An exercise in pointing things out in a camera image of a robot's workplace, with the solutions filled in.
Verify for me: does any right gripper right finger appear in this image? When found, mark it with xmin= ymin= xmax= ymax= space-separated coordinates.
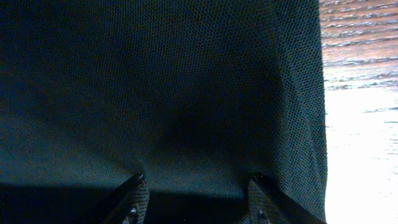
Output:
xmin=239 ymin=172 xmax=326 ymax=224

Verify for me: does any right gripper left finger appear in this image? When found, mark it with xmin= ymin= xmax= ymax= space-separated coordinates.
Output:
xmin=102 ymin=174 xmax=150 ymax=224

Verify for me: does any black t-shirt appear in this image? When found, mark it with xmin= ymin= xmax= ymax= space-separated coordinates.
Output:
xmin=1 ymin=0 xmax=328 ymax=223

